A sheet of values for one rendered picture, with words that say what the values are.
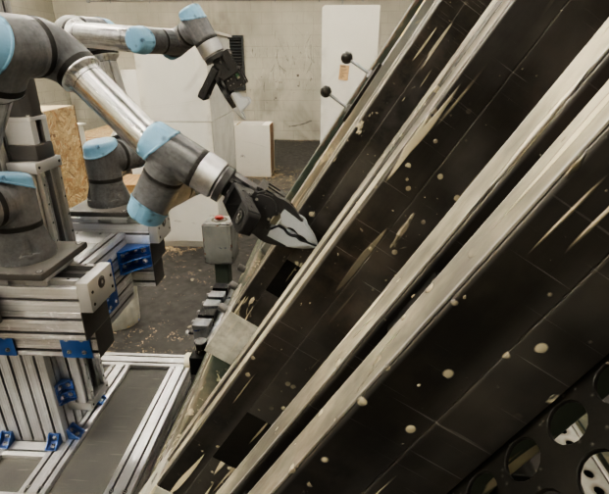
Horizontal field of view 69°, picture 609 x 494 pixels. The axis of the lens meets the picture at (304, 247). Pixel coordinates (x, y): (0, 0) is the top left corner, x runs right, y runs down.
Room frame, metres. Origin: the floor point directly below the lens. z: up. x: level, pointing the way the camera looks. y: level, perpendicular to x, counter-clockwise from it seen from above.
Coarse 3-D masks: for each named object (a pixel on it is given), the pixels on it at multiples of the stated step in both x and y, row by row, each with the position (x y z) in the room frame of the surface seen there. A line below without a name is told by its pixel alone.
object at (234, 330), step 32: (448, 0) 0.81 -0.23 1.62; (480, 0) 0.80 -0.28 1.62; (416, 32) 0.83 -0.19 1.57; (448, 32) 0.81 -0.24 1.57; (416, 64) 0.81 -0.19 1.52; (384, 96) 0.81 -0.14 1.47; (416, 96) 0.81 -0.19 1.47; (352, 128) 0.83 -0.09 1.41; (384, 128) 0.81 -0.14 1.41; (352, 160) 0.82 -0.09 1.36; (320, 192) 0.82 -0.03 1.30; (352, 192) 0.82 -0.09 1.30; (320, 224) 0.82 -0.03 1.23; (288, 256) 0.83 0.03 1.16; (256, 288) 0.83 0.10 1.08; (224, 320) 0.84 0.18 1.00; (256, 320) 0.83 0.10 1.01; (224, 352) 0.83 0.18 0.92
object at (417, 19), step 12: (432, 0) 1.43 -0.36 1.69; (420, 12) 1.43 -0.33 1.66; (408, 24) 1.47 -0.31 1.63; (408, 36) 1.43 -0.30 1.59; (396, 48) 1.44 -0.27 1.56; (384, 60) 1.46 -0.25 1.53; (384, 72) 1.44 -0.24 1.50; (372, 84) 1.44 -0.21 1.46; (360, 108) 1.44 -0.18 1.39; (348, 120) 1.45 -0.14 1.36; (336, 132) 1.48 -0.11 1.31; (336, 144) 1.45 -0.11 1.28; (324, 156) 1.45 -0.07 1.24; (312, 180) 1.45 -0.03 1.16; (300, 192) 1.46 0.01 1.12; (264, 252) 1.47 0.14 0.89
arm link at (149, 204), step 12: (144, 180) 0.79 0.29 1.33; (156, 180) 0.78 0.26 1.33; (132, 192) 0.81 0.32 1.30; (144, 192) 0.79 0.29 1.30; (156, 192) 0.79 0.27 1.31; (168, 192) 0.79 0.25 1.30; (180, 192) 0.85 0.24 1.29; (132, 204) 0.80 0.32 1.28; (144, 204) 0.79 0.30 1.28; (156, 204) 0.79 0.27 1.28; (168, 204) 0.81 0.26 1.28; (132, 216) 0.80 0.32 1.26; (144, 216) 0.79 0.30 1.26; (156, 216) 0.80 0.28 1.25
